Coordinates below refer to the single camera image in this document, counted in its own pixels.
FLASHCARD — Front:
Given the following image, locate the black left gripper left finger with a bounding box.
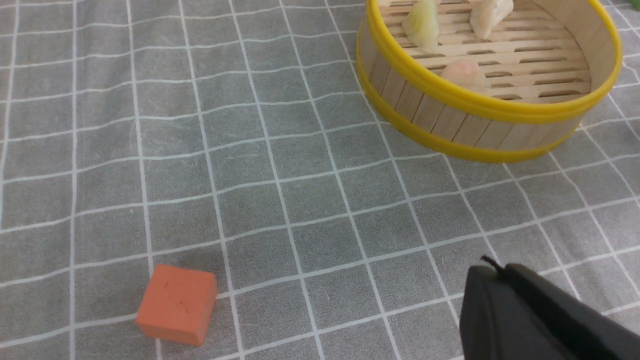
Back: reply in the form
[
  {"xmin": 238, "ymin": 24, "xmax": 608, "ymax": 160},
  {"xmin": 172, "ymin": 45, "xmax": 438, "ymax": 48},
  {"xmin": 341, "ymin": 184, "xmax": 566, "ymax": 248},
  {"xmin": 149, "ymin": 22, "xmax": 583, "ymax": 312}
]
[{"xmin": 459, "ymin": 256, "xmax": 578, "ymax": 360}]

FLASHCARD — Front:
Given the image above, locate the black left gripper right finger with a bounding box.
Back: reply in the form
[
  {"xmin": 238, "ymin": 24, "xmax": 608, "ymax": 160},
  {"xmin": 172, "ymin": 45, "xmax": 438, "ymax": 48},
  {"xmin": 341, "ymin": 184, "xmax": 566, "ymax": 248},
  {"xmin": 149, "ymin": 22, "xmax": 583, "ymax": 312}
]
[{"xmin": 502, "ymin": 263, "xmax": 639, "ymax": 360}]

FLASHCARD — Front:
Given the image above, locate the pink dumpling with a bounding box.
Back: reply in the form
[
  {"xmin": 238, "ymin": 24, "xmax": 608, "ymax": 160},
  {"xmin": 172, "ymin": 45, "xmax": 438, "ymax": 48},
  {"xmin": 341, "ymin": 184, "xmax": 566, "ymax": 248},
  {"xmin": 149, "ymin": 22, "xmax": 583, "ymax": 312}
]
[{"xmin": 439, "ymin": 60, "xmax": 489, "ymax": 92}]

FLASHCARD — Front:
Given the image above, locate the white dumpling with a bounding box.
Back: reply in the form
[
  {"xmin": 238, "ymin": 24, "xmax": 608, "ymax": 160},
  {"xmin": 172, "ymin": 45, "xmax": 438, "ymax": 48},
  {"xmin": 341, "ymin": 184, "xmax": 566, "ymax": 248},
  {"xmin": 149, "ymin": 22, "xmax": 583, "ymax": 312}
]
[{"xmin": 470, "ymin": 0, "xmax": 514, "ymax": 40}]

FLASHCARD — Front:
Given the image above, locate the pale green dumpling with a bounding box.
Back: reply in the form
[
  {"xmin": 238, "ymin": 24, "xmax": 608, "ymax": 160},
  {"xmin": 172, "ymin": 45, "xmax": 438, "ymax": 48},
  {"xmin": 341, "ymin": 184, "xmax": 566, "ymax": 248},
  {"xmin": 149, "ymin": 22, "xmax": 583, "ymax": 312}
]
[{"xmin": 402, "ymin": 0, "xmax": 440, "ymax": 55}]

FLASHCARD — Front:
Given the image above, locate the bamboo steamer tray yellow rim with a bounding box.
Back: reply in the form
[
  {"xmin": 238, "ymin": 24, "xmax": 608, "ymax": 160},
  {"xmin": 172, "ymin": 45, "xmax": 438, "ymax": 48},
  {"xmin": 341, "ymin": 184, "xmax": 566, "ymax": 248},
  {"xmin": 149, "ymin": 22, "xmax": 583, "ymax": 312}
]
[{"xmin": 355, "ymin": 0, "xmax": 624, "ymax": 163}]

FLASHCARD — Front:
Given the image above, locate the grey checkered tablecloth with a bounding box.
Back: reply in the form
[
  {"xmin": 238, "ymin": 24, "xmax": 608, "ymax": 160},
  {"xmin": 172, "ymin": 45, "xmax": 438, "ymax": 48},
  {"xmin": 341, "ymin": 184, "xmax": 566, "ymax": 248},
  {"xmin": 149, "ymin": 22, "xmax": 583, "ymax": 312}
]
[{"xmin": 0, "ymin": 0, "xmax": 640, "ymax": 360}]

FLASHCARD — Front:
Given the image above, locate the orange wooden cube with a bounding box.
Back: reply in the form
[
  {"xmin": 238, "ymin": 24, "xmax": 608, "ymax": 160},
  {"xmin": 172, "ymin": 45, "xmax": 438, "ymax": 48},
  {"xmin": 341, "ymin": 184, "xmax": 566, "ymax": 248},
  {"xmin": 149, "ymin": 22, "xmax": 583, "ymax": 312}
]
[{"xmin": 135, "ymin": 264, "xmax": 218, "ymax": 347}]

